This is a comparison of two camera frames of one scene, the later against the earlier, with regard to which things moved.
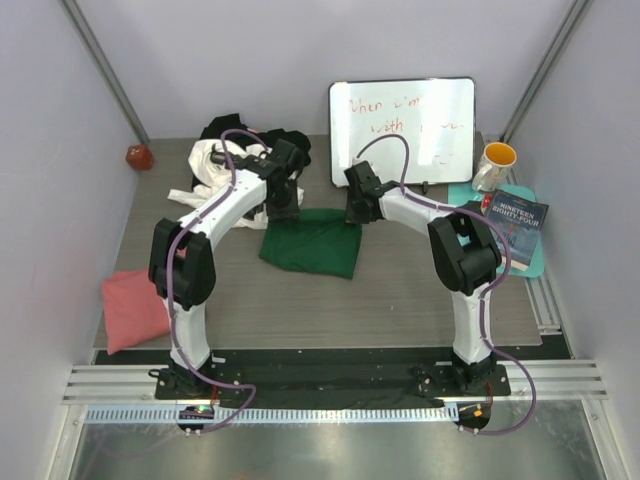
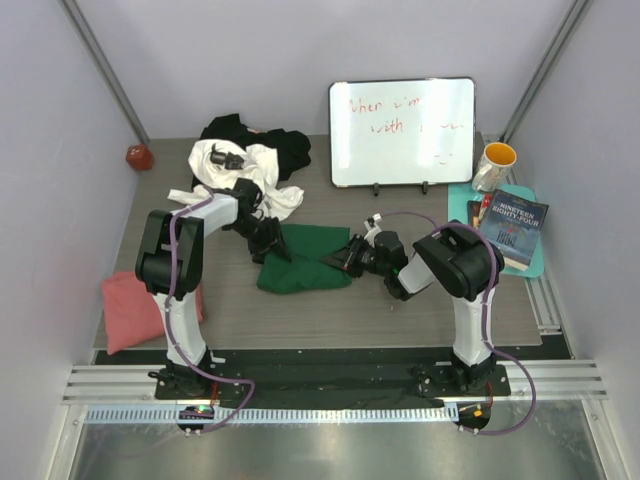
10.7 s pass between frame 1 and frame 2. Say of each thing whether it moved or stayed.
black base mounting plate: stayed
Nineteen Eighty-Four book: stayed
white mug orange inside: stayed
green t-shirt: moved
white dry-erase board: stayed
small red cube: stayed
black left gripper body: moved
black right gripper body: moved
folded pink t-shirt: stayed
